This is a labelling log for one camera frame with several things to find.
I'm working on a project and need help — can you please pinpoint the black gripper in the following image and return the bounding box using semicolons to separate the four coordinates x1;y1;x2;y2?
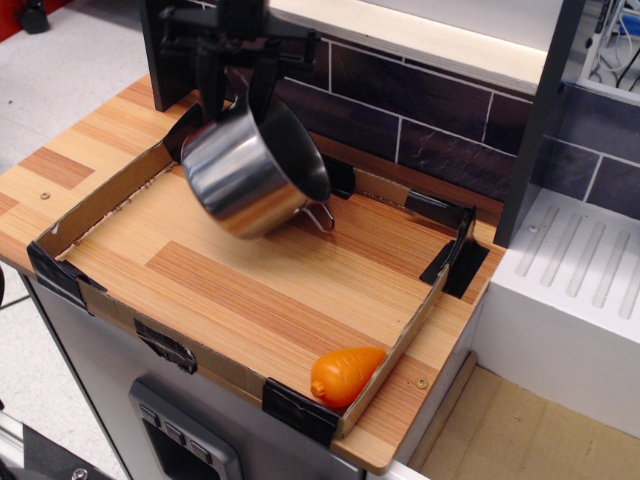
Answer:
159;1;320;122

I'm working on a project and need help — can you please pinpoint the shiny metal pot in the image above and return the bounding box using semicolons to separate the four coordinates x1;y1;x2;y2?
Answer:
181;96;331;239

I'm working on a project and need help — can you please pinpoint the taped cardboard fence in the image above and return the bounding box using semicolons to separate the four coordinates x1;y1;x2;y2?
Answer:
28;107;499;446

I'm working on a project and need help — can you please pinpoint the black wheel on floor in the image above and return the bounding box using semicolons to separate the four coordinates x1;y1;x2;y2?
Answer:
14;0;50;35

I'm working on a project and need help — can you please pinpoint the orange plastic carrot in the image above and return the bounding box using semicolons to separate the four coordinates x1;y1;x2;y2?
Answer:
310;347;387;409

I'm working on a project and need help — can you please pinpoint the grey oven control panel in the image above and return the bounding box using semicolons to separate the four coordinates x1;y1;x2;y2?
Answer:
129;380;243;479

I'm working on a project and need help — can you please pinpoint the white toy sink drainboard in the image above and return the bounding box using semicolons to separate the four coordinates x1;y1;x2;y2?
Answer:
472;190;639;436

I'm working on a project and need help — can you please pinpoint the dark grey left post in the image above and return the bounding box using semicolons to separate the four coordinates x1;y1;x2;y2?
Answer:
138;0;203;112

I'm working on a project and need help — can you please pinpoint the dark grey post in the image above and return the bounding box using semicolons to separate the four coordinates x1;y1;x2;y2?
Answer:
494;1;585;248
138;0;203;112

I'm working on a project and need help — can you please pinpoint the dark grey right post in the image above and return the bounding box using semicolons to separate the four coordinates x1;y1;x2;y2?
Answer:
494;1;585;248

